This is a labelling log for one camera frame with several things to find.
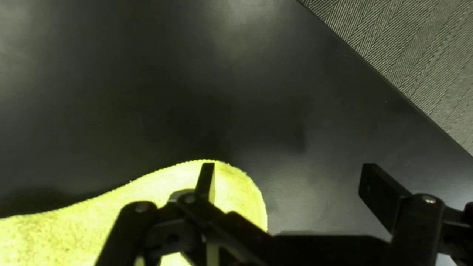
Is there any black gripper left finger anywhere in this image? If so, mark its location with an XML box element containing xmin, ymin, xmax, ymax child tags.
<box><xmin>95</xmin><ymin>162</ymin><xmax>311</xmax><ymax>266</ymax></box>

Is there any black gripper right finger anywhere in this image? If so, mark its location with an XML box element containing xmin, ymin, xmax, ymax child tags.
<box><xmin>358</xmin><ymin>164</ymin><xmax>473</xmax><ymax>266</ymax></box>

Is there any yellow towel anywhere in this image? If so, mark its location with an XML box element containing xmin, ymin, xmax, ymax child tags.
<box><xmin>0</xmin><ymin>159</ymin><xmax>268</xmax><ymax>266</ymax></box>

